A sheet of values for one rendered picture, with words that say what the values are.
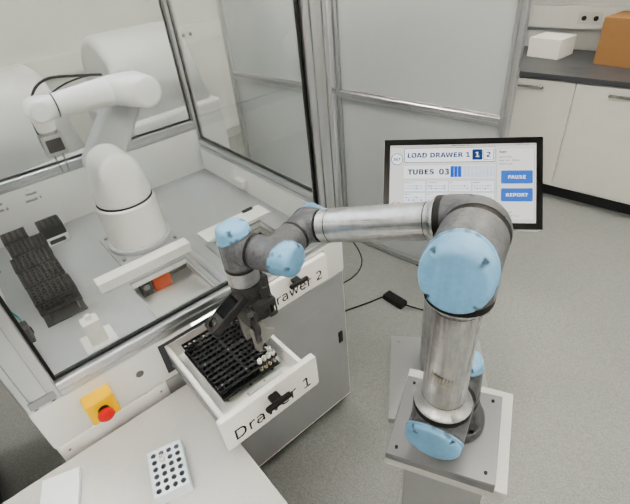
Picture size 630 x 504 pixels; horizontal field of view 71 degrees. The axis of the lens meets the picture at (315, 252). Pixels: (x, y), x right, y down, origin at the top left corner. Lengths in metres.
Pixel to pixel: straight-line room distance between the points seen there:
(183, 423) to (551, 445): 1.52
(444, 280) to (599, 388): 1.87
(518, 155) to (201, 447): 1.32
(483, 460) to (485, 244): 0.64
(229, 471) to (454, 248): 0.82
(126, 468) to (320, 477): 0.94
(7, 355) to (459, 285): 0.95
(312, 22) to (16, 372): 1.08
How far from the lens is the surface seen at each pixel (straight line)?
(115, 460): 1.36
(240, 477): 1.22
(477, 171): 1.61
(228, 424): 1.11
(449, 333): 0.78
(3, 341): 1.17
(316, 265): 1.49
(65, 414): 1.34
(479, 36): 2.27
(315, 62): 1.28
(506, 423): 1.30
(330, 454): 2.08
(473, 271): 0.67
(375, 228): 0.88
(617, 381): 2.56
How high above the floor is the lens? 1.81
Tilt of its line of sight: 36 degrees down
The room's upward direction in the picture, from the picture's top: 6 degrees counter-clockwise
